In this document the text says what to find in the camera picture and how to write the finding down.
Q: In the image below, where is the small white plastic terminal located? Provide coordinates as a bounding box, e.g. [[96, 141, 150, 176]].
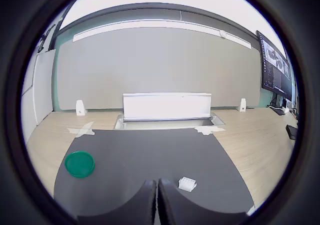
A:
[[177, 176, 198, 193]]

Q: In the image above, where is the round green lid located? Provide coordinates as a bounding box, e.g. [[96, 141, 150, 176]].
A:
[[64, 150, 96, 178]]

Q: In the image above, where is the dark grey mat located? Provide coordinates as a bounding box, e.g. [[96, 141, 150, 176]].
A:
[[53, 127, 256, 217]]

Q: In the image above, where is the small black desk device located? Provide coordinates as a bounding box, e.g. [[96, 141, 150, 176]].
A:
[[286, 124, 299, 140]]

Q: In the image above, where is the grey partition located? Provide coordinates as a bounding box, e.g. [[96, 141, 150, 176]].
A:
[[53, 19, 262, 111]]

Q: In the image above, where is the white side partition panel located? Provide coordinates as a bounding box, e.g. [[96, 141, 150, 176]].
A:
[[21, 48, 57, 141]]

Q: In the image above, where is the black computer monitor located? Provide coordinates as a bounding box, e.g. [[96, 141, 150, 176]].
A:
[[256, 30, 293, 102]]

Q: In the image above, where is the silver cable duct with lid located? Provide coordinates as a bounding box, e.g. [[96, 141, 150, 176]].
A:
[[113, 92, 226, 131]]

